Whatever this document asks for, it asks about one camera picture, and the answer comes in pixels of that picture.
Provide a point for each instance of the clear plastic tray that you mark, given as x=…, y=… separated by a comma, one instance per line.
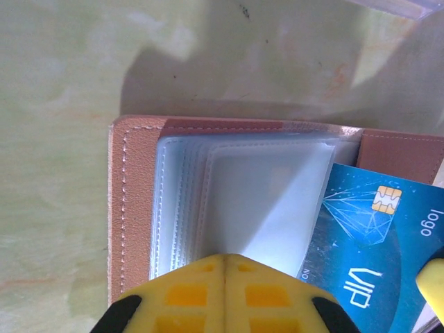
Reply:
x=399, y=8

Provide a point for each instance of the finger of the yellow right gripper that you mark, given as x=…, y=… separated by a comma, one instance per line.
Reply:
x=433, y=284

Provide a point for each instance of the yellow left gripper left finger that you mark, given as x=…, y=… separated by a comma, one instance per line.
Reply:
x=187, y=298

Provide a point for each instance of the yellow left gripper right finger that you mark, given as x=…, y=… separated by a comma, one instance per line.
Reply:
x=267, y=301

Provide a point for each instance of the blue VIP chip card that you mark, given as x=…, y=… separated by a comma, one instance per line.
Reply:
x=364, y=243

